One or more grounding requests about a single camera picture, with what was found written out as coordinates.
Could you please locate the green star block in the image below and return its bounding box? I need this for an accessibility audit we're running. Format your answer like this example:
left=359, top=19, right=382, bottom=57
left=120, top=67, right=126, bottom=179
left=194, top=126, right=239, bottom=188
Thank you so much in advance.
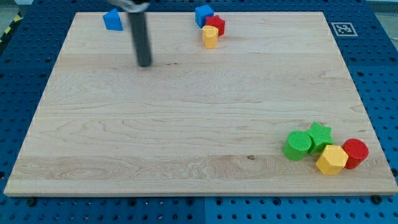
left=305, top=121, right=334, bottom=155

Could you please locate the yellow heart block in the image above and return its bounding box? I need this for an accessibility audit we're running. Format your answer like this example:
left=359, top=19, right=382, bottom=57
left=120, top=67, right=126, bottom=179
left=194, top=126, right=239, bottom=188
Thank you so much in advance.
left=202, top=26, right=218, bottom=49

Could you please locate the red star block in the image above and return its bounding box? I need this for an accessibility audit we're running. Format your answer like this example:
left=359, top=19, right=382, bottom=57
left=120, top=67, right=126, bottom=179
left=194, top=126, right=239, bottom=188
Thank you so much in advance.
left=205, top=15, right=226, bottom=36

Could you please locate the wooden board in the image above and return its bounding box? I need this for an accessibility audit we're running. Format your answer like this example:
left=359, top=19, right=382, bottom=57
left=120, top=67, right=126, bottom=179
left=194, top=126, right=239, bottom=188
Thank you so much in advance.
left=4, top=12, right=397, bottom=197

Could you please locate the green cylinder block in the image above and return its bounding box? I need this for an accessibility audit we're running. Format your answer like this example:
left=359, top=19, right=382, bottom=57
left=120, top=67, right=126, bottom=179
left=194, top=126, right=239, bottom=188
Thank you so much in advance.
left=282, top=131, right=312, bottom=161

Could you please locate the yellow hexagon block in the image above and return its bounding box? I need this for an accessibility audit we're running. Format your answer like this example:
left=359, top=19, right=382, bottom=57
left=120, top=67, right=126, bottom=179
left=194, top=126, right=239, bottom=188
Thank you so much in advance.
left=315, top=145, right=348, bottom=175

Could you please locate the red cylinder block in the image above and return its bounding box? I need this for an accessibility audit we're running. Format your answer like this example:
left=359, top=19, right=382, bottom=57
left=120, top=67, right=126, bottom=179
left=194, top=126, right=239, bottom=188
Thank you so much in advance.
left=342, top=138, right=369, bottom=169

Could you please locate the white fiducial marker tag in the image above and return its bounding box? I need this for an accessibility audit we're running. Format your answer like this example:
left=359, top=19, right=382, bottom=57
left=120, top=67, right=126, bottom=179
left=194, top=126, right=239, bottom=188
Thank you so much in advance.
left=331, top=22, right=358, bottom=37

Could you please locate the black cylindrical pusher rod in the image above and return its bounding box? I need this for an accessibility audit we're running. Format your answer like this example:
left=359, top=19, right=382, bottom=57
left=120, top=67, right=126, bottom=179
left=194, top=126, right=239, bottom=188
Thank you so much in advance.
left=128, top=12, right=152, bottom=67

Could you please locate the blue triangle block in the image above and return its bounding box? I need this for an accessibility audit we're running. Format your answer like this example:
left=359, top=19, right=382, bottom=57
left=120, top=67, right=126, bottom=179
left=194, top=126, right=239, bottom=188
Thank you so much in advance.
left=103, top=8, right=123, bottom=31

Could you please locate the blue cube block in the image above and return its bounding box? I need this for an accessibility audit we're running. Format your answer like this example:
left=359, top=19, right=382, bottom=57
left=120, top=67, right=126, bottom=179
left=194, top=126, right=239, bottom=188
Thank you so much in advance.
left=195, top=5, right=214, bottom=28

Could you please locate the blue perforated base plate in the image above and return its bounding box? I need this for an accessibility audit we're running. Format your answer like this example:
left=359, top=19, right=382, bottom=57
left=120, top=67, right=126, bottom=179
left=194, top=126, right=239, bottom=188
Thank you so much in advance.
left=1, top=1, right=397, bottom=223

